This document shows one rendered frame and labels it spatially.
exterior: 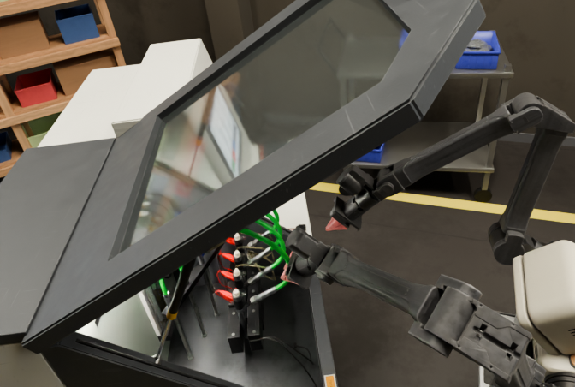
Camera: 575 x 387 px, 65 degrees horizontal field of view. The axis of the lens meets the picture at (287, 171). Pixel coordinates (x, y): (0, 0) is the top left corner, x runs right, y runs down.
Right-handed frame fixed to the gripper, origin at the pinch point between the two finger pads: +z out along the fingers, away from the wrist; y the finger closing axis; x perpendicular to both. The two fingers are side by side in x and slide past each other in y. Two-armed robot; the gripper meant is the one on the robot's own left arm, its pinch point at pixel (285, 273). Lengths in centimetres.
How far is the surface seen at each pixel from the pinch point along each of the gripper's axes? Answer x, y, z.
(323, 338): 25.6, 5.2, 12.7
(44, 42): -159, -180, 231
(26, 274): -54, 29, 5
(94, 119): -69, -34, 44
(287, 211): 11, -45, 39
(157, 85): -58, -49, 27
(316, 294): 23.0, -9.6, 20.0
